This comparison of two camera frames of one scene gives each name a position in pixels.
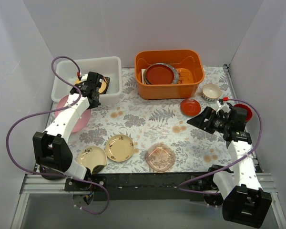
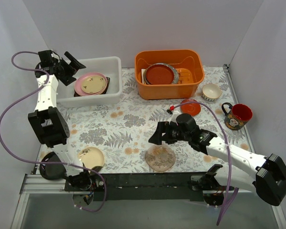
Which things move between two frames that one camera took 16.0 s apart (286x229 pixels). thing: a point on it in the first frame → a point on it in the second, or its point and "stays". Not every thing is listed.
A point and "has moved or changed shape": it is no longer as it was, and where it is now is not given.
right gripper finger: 204,121 → 157,138
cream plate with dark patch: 93,157 stays
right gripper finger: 207,112 → 163,127
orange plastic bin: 191,74 stays
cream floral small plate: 119,148 has moved or changed shape
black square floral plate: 107,79 stays
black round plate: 50,174 stays
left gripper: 105,84 → 64,69
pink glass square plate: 159,157 stays
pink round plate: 83,121 has moved or changed shape
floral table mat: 139,135 stays
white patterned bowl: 211,92 stays
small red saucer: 190,107 stays
